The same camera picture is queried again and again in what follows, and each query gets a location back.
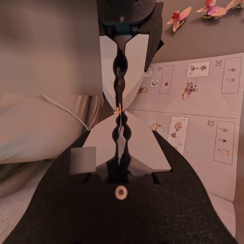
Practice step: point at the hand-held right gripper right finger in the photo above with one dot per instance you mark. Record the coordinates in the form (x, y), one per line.
(146, 150)

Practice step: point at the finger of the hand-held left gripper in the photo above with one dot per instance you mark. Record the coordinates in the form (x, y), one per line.
(106, 66)
(136, 62)

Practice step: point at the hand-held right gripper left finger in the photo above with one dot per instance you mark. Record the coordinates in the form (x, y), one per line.
(101, 139)

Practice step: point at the small beige toy brick piece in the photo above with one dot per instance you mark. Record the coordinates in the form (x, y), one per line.
(118, 111)

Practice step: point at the toy flower with red centre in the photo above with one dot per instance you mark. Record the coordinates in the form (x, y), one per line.
(178, 19)

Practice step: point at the person's pale clothing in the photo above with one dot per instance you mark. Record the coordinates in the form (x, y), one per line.
(38, 129)

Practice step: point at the white instruction booklet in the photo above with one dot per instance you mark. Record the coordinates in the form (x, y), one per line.
(202, 106)

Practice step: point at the toy flower with pink centre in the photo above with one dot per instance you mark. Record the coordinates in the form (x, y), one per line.
(211, 9)

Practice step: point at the pale toy flower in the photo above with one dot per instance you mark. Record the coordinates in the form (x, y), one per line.
(235, 3)

